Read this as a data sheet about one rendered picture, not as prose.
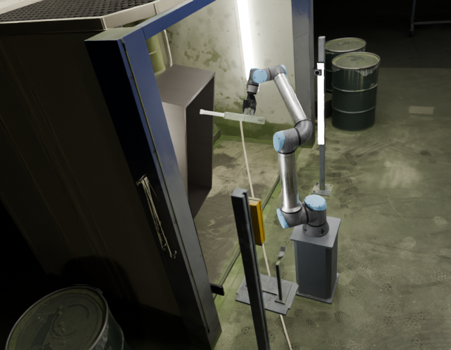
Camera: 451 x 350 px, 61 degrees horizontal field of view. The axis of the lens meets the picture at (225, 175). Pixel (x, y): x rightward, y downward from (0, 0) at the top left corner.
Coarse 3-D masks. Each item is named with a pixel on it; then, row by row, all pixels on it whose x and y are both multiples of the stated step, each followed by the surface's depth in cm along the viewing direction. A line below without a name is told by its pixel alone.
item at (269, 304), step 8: (240, 288) 229; (240, 296) 224; (248, 296) 223; (264, 296) 222; (272, 296) 221; (288, 296) 219; (248, 304) 220; (264, 304) 217; (272, 304) 216; (280, 304) 216; (288, 304) 215; (280, 312) 211
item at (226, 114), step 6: (210, 114) 272; (216, 114) 273; (222, 114) 274; (228, 114) 274; (234, 114) 275; (240, 114) 277; (240, 120) 277; (246, 120) 278; (252, 120) 278; (258, 120) 278; (264, 120) 280
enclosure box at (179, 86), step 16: (160, 80) 280; (176, 80) 281; (192, 80) 282; (208, 80) 286; (176, 96) 262; (192, 96) 263; (208, 96) 311; (176, 112) 256; (192, 112) 326; (176, 128) 265; (192, 128) 336; (208, 128) 330; (176, 144) 273; (192, 144) 347; (208, 144) 341; (192, 160) 358; (208, 160) 352; (192, 176) 371; (208, 176) 364; (192, 192) 365; (208, 192) 364; (192, 208) 348
